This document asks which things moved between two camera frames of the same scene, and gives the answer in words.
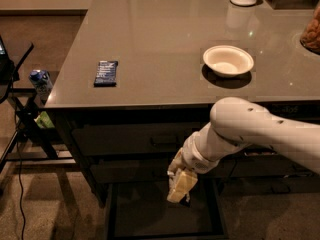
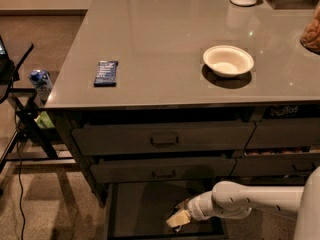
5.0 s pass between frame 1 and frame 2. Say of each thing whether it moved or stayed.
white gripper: moved
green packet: stayed
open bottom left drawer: stayed
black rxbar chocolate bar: moved
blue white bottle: stayed
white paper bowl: stayed
